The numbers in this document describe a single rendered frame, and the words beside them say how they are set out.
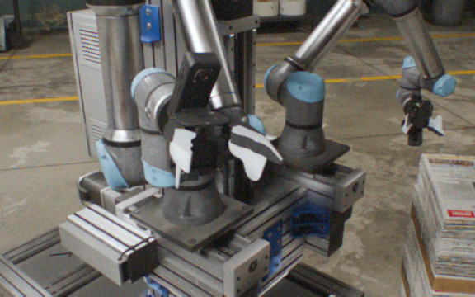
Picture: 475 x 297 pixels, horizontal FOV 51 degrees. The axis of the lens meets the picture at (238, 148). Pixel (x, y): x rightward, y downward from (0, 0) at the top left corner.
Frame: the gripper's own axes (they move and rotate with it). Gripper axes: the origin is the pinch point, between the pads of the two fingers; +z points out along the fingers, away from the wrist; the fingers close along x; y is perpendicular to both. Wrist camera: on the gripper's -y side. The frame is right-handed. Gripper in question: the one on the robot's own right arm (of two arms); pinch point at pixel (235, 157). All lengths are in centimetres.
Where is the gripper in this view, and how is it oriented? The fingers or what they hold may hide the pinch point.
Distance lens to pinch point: 56.4
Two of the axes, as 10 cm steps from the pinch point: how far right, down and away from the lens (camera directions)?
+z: 4.1, 3.9, -8.3
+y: -1.1, 9.2, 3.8
